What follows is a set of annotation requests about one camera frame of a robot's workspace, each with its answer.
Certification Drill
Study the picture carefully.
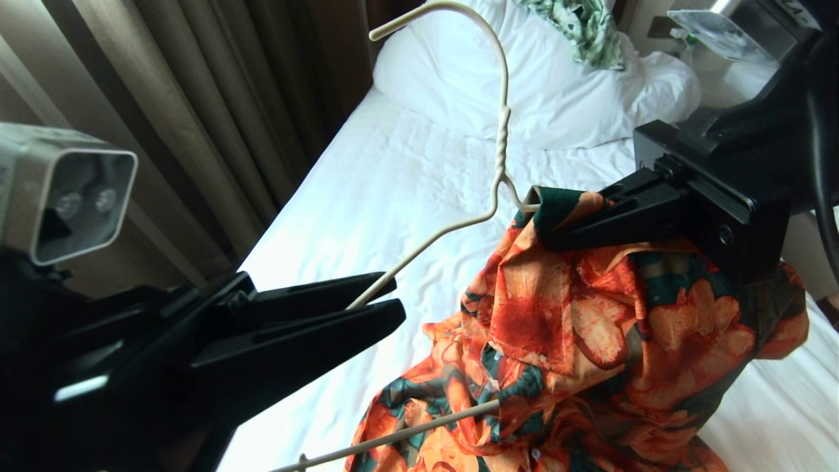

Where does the orange floral short-sleeve shirt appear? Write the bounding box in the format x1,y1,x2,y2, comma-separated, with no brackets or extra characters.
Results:
344,187,810,472

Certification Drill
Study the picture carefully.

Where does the cream wire clothes hanger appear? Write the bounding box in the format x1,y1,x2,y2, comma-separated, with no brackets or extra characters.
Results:
269,0,541,472

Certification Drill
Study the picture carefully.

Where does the white neighbouring bed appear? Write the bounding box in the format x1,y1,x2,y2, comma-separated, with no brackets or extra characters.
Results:
711,62,781,109

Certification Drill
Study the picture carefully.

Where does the green leaf-print cloth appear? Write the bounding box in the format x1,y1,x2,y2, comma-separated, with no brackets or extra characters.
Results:
518,0,623,71

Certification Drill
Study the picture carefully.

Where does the brown curtain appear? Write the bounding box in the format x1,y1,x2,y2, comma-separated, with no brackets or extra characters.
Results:
0,0,374,296

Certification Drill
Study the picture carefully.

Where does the large white pillow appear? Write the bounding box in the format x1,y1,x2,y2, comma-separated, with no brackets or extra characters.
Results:
374,0,701,150

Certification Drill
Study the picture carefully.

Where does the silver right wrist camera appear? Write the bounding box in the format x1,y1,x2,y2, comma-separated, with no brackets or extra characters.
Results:
667,0,820,66

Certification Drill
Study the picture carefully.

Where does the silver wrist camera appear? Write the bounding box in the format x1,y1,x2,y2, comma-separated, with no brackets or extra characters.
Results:
667,0,820,66
0,123,138,266

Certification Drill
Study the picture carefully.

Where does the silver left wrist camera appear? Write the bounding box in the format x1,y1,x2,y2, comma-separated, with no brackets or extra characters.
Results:
0,123,138,266

